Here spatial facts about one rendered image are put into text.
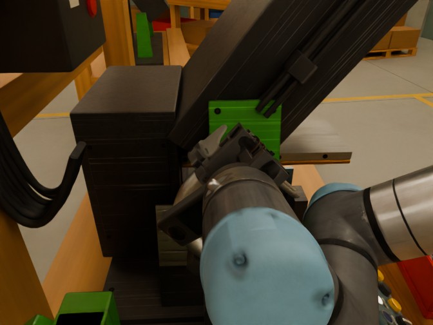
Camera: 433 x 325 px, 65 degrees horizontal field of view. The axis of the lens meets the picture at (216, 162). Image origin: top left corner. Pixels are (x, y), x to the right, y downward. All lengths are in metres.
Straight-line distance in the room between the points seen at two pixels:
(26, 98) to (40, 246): 1.64
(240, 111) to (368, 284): 0.32
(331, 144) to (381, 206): 0.42
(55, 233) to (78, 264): 1.55
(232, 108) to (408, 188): 0.29
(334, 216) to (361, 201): 0.03
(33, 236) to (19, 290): 1.87
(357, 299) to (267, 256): 0.13
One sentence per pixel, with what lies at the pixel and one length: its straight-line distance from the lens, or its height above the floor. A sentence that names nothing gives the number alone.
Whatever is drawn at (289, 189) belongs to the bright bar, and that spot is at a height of 1.03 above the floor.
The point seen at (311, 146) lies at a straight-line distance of 0.73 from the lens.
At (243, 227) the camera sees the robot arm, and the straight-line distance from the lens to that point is 0.20.
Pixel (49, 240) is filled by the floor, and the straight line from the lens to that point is 2.34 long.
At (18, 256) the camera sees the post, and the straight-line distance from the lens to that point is 0.54.
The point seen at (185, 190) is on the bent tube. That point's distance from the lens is 0.53.
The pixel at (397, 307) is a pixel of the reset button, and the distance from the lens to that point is 0.72.
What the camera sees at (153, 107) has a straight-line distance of 0.61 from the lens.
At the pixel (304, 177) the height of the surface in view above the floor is 0.90.
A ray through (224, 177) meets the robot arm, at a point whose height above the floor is 1.29.
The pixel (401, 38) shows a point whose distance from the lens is 6.95.
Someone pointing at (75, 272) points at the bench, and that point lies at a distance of 0.83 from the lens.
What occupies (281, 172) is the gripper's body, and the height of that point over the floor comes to 1.28.
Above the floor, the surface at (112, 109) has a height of 1.24.
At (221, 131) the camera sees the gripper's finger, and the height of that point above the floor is 1.26.
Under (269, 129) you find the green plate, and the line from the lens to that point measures 0.55.
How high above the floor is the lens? 1.46
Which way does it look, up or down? 31 degrees down
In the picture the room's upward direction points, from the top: straight up
